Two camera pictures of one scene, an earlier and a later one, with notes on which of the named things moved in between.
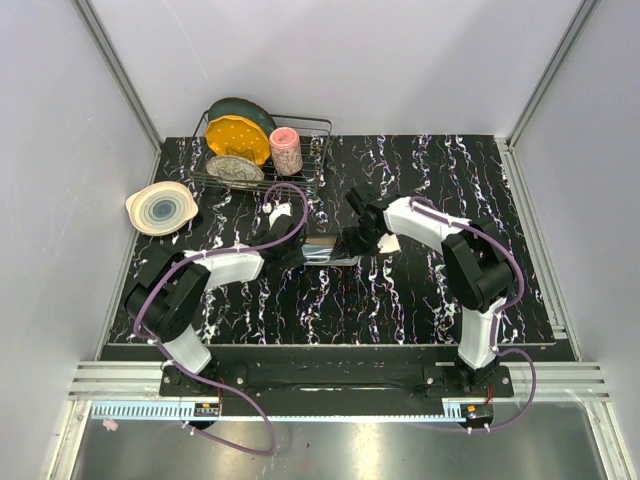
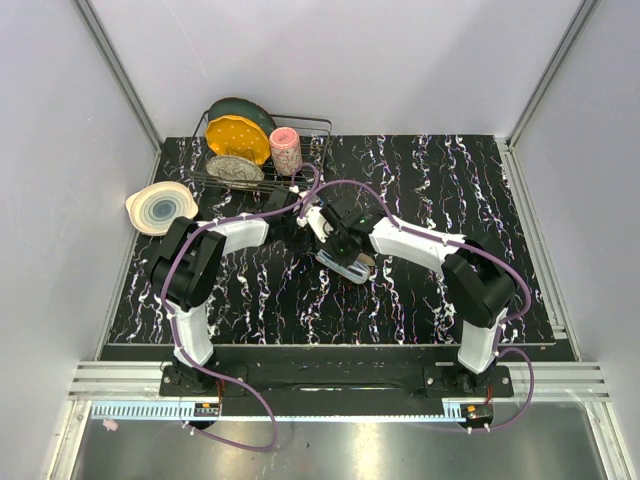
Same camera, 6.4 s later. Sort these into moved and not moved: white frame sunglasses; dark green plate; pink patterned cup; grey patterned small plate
Moved: white frame sunglasses
Not moved: dark green plate; pink patterned cup; grey patterned small plate
